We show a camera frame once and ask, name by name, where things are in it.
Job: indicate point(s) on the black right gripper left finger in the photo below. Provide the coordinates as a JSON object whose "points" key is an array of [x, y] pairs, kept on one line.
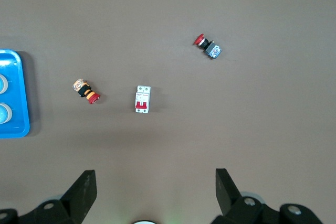
{"points": [[78, 197]]}

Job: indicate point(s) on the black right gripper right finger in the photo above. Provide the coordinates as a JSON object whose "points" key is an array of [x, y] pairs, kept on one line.
{"points": [[231, 203]]}

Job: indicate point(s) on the light blue call bell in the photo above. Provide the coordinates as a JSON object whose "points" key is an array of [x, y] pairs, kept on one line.
{"points": [[4, 113], [2, 83]]}

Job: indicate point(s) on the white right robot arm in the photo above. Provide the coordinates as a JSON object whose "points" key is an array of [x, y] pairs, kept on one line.
{"points": [[143, 222]]}

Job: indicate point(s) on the blue plastic tray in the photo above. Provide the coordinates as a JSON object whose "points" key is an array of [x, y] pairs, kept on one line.
{"points": [[19, 90]]}

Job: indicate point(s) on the orange red emergency stop button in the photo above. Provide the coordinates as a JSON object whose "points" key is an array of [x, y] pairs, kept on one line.
{"points": [[85, 91]]}

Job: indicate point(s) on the red mushroom push button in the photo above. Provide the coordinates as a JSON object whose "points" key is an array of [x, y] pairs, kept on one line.
{"points": [[212, 49]]}

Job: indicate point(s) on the white circuit breaker red switch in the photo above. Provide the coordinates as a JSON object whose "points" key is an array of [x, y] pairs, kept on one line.
{"points": [[143, 98]]}

